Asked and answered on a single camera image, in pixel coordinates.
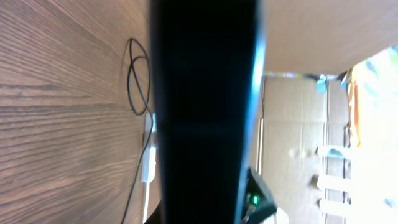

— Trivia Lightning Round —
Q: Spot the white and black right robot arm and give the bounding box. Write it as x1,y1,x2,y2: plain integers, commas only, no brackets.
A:
241,167,289,224

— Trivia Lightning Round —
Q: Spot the smartphone with blue screen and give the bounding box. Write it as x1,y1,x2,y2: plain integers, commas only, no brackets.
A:
149,0,266,223

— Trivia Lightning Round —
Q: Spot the black USB charger cable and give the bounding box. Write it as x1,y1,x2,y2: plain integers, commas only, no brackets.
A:
120,37,155,224

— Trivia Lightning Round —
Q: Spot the white power strip cord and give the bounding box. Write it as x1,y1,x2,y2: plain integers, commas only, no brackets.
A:
142,182,150,224

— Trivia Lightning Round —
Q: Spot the white power strip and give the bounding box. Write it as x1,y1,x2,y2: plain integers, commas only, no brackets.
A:
141,113,157,184

